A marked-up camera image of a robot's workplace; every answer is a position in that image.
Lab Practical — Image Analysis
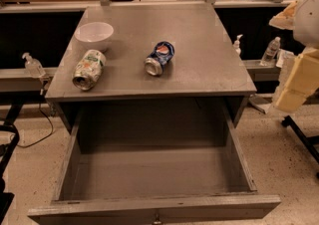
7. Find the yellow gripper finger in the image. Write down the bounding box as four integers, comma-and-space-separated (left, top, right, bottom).
272, 48, 319, 113
269, 0, 298, 30

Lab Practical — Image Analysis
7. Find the blue pepsi can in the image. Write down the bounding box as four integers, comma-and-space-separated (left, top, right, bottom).
144, 41, 174, 76

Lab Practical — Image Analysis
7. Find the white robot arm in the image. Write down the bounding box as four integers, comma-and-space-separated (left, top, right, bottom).
269, 0, 319, 113

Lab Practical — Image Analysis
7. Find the open grey top drawer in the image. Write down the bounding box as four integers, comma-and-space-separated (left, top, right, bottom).
29, 98, 280, 225

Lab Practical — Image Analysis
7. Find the green white crushed can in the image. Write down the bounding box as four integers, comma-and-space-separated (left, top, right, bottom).
72, 50, 106, 91

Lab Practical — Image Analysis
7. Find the white wipes packet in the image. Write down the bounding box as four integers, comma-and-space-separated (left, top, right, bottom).
276, 49, 295, 68

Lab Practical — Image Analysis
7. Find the clear plastic water bottle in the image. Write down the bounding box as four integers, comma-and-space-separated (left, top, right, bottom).
260, 37, 281, 66

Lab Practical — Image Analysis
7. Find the white pump bottle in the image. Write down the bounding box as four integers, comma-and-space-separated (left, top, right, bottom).
233, 34, 243, 56

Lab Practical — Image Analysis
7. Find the white bowl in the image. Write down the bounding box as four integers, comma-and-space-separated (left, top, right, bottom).
74, 22, 114, 52

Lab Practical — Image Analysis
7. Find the clear sanitizer pump bottle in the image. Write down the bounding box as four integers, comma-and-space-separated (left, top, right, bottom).
22, 53, 46, 79

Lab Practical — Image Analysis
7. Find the black cable on floor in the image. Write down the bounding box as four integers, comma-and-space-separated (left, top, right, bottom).
16, 93, 55, 149

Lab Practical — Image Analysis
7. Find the black chair frame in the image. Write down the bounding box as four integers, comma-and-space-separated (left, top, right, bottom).
0, 122, 20, 223

